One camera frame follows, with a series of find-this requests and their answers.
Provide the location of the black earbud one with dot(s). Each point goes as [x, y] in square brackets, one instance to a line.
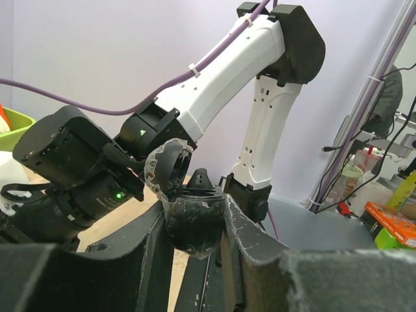
[200, 180]

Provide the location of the black earbud charging case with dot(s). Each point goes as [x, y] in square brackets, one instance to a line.
[194, 218]

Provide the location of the person in white shirt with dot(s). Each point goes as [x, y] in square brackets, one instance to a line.
[381, 117]

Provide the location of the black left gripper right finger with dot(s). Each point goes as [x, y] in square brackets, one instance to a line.
[262, 274]

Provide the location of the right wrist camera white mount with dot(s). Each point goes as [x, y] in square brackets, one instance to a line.
[11, 172]

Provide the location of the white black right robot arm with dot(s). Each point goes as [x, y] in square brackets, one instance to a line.
[88, 174]

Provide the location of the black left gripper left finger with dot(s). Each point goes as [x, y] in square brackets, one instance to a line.
[129, 270]

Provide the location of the green plastic basket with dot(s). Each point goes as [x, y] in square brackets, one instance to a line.
[19, 123]

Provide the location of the orange carrot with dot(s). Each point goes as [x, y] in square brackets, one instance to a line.
[4, 122]

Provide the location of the orange green boxes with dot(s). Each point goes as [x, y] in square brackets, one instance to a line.
[389, 228]

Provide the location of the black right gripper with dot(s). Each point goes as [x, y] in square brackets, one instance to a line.
[45, 213]

